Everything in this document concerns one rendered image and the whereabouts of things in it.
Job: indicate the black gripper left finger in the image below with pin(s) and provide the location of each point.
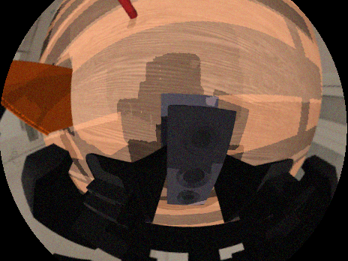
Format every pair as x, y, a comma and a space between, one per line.
144, 177

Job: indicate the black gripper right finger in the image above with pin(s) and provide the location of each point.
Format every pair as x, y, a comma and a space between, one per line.
238, 182

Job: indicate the dark red peg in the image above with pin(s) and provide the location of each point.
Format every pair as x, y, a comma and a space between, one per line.
127, 5

